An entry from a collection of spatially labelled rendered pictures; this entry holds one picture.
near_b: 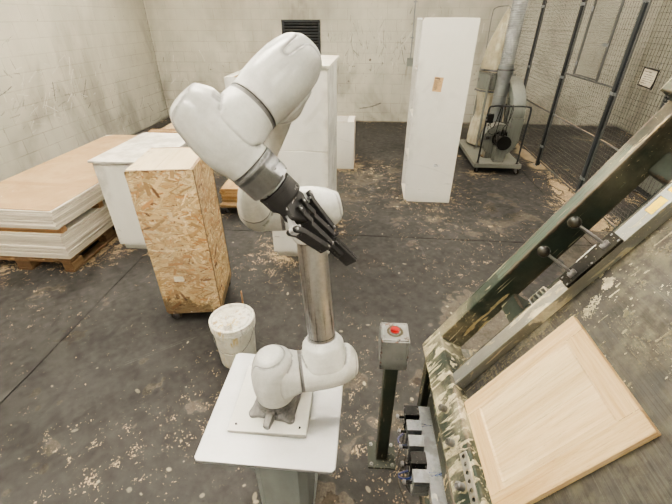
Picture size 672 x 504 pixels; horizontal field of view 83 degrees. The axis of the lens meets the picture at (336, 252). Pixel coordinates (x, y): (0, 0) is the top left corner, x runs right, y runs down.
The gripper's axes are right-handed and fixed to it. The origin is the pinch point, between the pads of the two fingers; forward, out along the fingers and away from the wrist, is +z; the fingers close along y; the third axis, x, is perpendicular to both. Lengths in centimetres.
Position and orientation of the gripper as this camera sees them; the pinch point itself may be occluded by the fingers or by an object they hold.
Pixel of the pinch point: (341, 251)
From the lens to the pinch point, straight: 80.9
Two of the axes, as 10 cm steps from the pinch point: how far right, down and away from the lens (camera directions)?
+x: -7.4, 3.7, 5.6
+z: 6.5, 6.1, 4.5
